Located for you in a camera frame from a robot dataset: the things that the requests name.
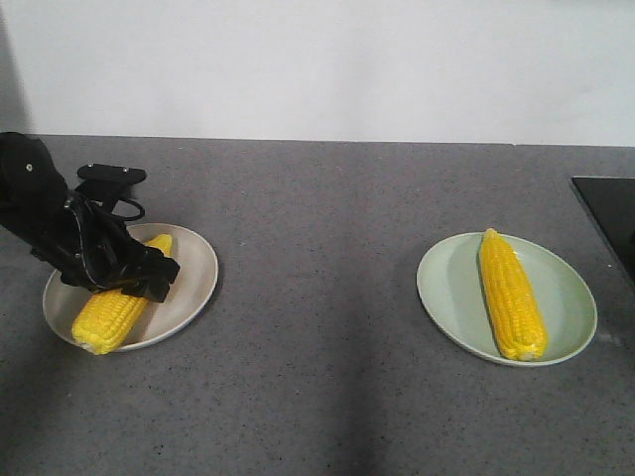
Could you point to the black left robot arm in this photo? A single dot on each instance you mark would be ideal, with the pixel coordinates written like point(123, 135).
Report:
point(33, 191)

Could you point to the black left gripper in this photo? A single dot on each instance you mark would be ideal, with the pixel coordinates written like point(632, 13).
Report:
point(93, 250)

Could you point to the black induction cooktop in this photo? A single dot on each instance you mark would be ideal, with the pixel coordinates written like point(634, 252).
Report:
point(609, 202)

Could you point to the yellow corn cob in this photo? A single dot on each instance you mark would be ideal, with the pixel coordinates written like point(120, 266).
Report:
point(518, 327)
point(108, 317)

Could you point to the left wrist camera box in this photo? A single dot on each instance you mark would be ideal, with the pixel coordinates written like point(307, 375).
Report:
point(105, 183)

